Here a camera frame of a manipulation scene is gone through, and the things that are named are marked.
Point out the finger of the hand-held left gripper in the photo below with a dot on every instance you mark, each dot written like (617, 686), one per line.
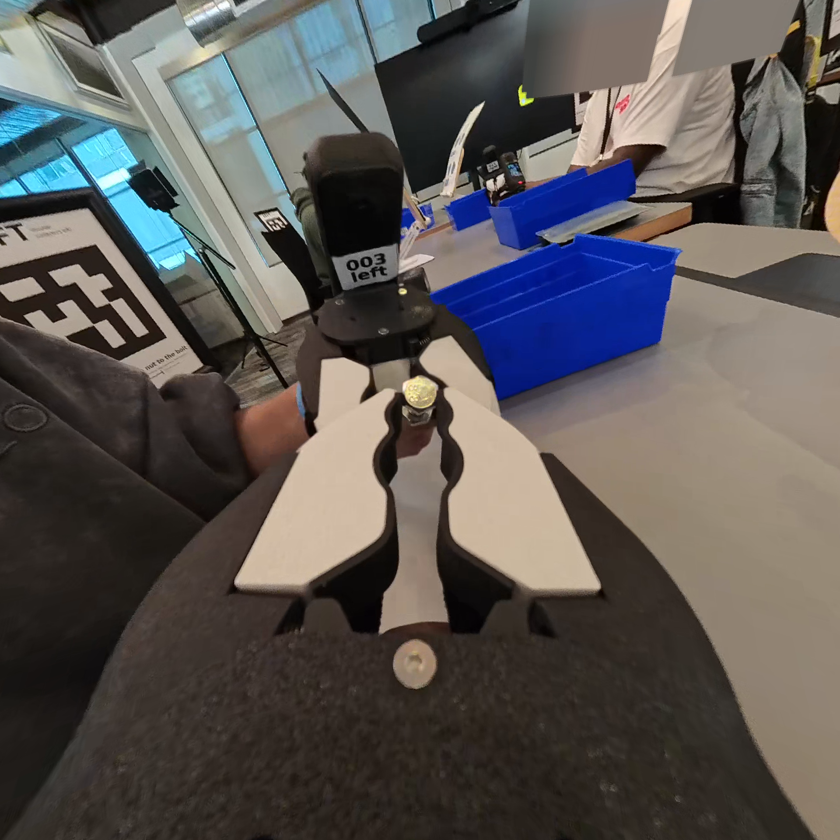
(341, 387)
(466, 374)

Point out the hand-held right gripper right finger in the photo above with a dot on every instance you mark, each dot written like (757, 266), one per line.
(519, 519)

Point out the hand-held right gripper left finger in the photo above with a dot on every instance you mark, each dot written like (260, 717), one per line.
(322, 519)

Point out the silver bolt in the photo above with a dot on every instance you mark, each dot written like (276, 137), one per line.
(420, 391)

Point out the silver hex nut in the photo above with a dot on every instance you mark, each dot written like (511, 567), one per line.
(418, 416)

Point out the blue plastic bin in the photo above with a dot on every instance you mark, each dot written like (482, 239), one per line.
(578, 348)
(565, 210)
(469, 210)
(525, 282)

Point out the person's left forearm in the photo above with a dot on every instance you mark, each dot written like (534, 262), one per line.
(269, 433)

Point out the grey desk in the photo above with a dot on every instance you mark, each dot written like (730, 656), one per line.
(722, 499)

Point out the person's left hand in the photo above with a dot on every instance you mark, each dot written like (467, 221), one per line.
(414, 440)

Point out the blue wristband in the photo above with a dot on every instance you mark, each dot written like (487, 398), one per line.
(305, 400)

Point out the small framed sign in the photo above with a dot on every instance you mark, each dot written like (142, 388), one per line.
(273, 222)

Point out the white document stand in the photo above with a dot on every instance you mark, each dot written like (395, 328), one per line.
(462, 145)

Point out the black monitor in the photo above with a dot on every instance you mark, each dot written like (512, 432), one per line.
(460, 79)

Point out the grey metal plate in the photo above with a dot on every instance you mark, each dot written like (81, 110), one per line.
(591, 221)

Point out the black white marker board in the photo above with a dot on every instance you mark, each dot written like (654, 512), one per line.
(79, 289)

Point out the denim jacket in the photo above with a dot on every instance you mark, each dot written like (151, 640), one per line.
(775, 145)

